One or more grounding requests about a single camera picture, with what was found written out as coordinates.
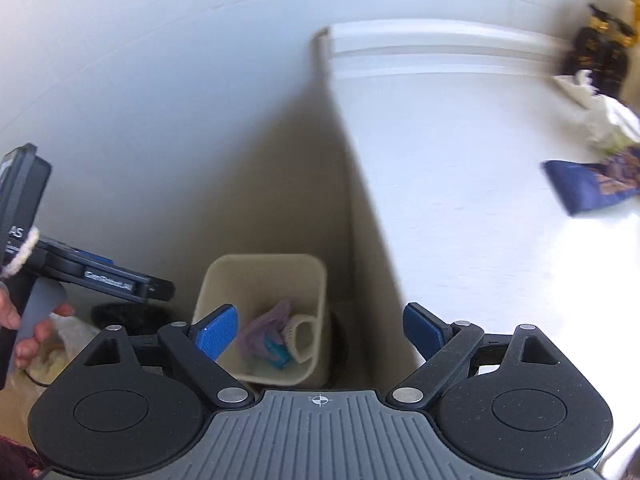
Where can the beige trash bin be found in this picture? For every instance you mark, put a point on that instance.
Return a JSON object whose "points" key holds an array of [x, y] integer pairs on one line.
{"points": [[260, 280]]}

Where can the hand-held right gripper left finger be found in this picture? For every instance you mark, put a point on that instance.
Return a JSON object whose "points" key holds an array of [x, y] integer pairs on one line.
{"points": [[216, 332]]}

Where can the person's left hand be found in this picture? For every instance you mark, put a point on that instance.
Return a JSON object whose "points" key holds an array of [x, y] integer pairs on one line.
{"points": [[42, 334]]}

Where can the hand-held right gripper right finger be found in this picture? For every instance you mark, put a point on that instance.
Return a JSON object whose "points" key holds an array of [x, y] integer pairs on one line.
{"points": [[424, 330]]}

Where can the white kitchen cabinet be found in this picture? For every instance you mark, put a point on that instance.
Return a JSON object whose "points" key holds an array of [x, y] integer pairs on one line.
{"points": [[370, 240]]}

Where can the white tissue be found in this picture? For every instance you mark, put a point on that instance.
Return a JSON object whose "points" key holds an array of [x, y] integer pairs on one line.
{"points": [[595, 102]]}

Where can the white foam fruit net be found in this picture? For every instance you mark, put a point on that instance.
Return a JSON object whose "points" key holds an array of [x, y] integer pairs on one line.
{"points": [[302, 340]]}

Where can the dark blue snack packet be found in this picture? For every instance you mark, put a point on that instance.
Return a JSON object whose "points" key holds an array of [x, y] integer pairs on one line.
{"points": [[585, 185]]}

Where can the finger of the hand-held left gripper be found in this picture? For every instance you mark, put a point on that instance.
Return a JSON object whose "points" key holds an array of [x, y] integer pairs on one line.
{"points": [[162, 291]]}

